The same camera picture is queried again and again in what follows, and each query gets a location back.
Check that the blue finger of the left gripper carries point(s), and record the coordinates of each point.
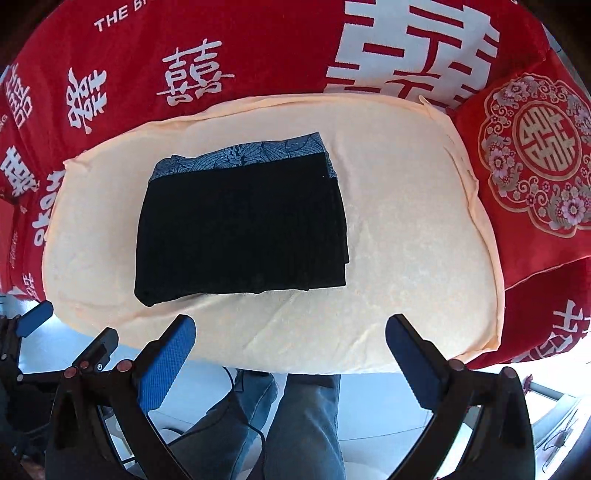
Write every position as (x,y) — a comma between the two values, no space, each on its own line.
(33,319)
(97,354)

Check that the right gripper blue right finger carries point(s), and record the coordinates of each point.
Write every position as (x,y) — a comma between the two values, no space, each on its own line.
(501,445)

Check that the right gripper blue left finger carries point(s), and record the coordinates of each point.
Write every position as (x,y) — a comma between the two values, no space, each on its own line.
(80,445)

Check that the black shorts with grey waistband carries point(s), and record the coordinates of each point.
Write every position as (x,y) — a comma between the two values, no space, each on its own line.
(249,218)

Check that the peach cushion cloth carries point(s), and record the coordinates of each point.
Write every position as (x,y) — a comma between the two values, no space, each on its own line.
(420,241)

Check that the red bedspread with white characters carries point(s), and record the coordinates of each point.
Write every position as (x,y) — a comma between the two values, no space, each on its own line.
(94,70)

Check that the red floral embroidered pillow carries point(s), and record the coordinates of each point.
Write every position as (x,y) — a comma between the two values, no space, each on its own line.
(528,140)

